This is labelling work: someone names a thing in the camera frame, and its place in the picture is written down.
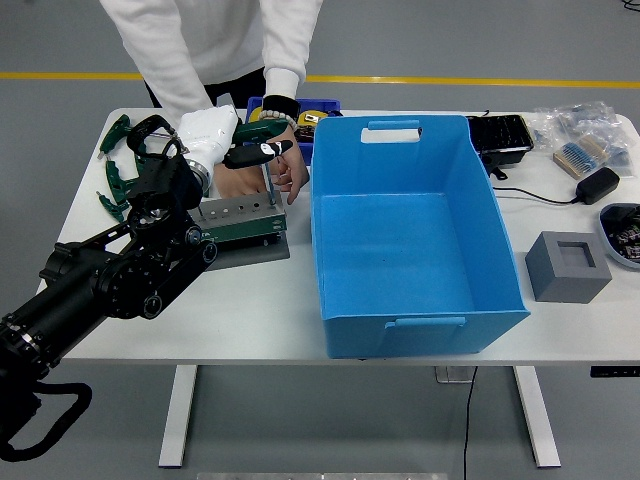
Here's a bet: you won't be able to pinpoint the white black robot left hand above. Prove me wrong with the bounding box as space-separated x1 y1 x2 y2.
175 104 294 171

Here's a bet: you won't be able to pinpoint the person's left hand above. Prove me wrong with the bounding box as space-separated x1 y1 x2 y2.
272 127 312 206

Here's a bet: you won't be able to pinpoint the person's right hand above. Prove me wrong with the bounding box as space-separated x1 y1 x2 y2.
212 162 269 201

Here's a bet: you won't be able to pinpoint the green silver wrench stand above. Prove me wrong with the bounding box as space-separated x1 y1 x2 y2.
187 193 291 271

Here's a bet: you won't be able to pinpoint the large green T-handle hex wrench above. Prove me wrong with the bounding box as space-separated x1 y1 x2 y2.
231 121 298 207

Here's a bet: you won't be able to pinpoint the large blue plastic box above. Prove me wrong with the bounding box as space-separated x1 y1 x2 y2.
309 114 531 360

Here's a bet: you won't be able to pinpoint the black wristwatch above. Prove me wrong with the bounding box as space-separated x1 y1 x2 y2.
261 94 301 117

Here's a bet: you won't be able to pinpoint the small blue parts bin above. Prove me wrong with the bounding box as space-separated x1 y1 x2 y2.
244 96 343 166

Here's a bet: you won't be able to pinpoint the person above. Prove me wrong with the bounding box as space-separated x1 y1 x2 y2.
98 0 325 126

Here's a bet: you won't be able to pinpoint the black plastic tray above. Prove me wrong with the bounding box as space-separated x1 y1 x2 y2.
464 113 534 180

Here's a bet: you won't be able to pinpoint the white table leg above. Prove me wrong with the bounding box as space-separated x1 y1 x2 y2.
512 365 560 469
157 364 197 469

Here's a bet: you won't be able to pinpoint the grey table foot plate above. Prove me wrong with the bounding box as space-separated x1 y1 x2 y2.
433 365 476 384

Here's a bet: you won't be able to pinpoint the blue resistor strip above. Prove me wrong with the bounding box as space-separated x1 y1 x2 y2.
551 134 609 179

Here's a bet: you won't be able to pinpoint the grey foam block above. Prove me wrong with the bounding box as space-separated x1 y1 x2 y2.
523 230 613 304

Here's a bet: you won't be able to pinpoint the clear plastic parts bags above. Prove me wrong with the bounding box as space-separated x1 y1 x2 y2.
530 99 632 169

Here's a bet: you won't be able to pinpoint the black power adapter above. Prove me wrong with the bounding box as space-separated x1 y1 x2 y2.
573 166 620 205

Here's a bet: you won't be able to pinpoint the oval grey dish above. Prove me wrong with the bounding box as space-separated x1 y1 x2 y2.
597 202 640 271

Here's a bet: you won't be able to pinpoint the white bead bracelet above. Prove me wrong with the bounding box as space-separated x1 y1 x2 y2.
257 108 296 126

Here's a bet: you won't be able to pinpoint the black adapter cord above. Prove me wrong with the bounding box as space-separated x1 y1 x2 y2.
492 185 579 205

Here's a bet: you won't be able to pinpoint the black floor cable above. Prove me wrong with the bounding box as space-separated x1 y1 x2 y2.
459 365 479 480

